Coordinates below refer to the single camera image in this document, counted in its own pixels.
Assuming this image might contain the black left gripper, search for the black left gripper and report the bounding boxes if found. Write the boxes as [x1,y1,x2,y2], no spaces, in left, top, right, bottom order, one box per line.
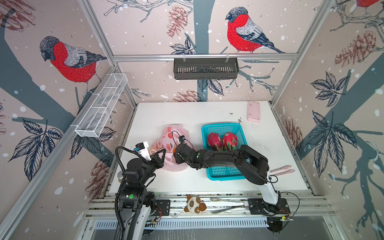
[139,147,166,186]

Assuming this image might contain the pink plastic bag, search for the pink plastic bag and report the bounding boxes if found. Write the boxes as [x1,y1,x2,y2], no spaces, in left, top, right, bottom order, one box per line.
[149,125,190,172]

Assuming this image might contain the red dragon fruit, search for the red dragon fruit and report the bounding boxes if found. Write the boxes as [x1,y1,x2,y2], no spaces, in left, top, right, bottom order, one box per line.
[208,133,223,151]

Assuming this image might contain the teal plastic basket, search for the teal plastic basket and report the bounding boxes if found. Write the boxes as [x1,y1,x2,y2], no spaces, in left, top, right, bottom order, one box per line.
[202,123,248,181]

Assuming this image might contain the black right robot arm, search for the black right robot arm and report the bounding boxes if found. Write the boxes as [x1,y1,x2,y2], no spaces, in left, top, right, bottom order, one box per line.
[174,143,281,215]

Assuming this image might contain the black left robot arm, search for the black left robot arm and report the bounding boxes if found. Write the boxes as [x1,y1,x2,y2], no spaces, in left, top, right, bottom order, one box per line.
[114,146,166,240]

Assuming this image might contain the small glass jar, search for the small glass jar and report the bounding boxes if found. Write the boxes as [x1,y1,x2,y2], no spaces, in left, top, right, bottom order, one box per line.
[117,171,124,183]

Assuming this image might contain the brown white plush toy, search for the brown white plush toy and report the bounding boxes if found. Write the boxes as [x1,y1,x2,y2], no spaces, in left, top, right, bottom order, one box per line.
[184,195,207,214]

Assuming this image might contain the metal tongs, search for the metal tongs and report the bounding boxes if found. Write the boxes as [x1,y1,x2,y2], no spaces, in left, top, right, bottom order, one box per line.
[210,198,246,215]

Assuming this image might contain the pink white tweezers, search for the pink white tweezers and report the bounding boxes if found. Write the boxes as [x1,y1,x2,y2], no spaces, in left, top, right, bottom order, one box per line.
[270,165,295,176]

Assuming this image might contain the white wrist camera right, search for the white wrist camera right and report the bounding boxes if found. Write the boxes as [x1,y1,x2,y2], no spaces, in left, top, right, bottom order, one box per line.
[179,136,187,144]

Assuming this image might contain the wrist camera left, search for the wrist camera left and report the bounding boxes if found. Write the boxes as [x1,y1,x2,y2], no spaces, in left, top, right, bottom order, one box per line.
[135,142,151,162]

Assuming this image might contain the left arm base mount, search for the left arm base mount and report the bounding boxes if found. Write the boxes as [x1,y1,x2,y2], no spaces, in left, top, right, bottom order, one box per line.
[150,200,171,217]

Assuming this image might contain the white wire mesh shelf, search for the white wire mesh shelf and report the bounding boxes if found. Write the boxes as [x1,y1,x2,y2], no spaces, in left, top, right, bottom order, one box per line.
[75,73,128,138]

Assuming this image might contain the black hanging wire basket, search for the black hanging wire basket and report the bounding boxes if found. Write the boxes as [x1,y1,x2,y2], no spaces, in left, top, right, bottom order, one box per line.
[174,58,239,80]

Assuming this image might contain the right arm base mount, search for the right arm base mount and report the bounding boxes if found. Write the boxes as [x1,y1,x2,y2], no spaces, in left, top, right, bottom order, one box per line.
[248,199,291,217]

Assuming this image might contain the horizontal aluminium frame bar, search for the horizontal aluminium frame bar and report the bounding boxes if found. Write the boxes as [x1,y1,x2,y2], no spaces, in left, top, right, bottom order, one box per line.
[113,53,298,63]

